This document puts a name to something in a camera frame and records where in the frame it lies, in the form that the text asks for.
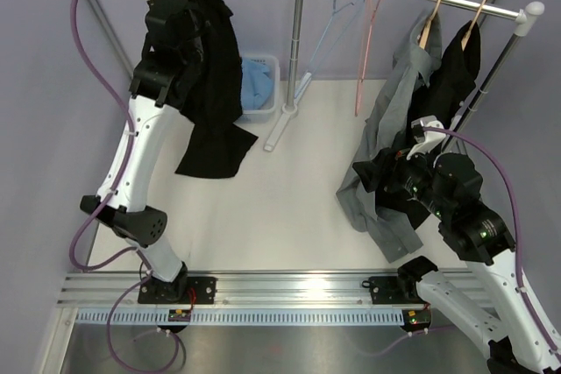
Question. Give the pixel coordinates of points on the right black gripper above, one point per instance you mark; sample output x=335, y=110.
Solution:
x=370, y=172

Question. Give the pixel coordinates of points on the pink wire hanger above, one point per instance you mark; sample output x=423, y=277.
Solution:
x=370, y=12

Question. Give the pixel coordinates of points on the blue wire hanger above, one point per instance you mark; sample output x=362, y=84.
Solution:
x=339, y=22

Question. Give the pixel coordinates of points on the light blue shirt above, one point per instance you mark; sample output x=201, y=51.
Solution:
x=257, y=85

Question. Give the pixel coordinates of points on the black shirt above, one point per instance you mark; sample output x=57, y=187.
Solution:
x=451, y=76
x=217, y=146

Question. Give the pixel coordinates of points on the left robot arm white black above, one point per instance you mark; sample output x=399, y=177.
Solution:
x=172, y=63

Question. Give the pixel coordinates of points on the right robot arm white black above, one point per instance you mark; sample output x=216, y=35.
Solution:
x=518, y=337

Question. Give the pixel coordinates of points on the grey shirt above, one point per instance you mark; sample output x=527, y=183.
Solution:
x=389, y=229

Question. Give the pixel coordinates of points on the black shirt on wooden hanger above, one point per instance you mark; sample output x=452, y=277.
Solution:
x=451, y=76

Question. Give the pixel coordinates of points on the wooden hanger with grey shirt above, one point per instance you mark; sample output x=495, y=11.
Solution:
x=424, y=36

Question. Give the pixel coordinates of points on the wooden hanger with black shirt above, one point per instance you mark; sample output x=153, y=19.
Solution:
x=473, y=22

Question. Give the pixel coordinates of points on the white plastic basket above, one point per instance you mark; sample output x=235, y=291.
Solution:
x=264, y=114

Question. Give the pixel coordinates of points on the metal clothes rack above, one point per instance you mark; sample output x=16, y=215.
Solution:
x=524, y=19

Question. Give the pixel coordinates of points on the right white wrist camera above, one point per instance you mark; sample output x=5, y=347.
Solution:
x=426, y=139

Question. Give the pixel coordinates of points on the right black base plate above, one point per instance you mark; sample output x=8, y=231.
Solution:
x=390, y=290

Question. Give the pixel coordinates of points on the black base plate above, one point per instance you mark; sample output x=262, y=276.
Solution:
x=201, y=291
x=390, y=290

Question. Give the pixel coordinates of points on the aluminium mounting rail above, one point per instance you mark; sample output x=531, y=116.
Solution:
x=238, y=289

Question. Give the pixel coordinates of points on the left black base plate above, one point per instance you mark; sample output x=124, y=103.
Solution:
x=201, y=291

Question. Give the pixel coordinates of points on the white slotted cable duct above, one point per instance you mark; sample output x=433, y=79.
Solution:
x=242, y=317

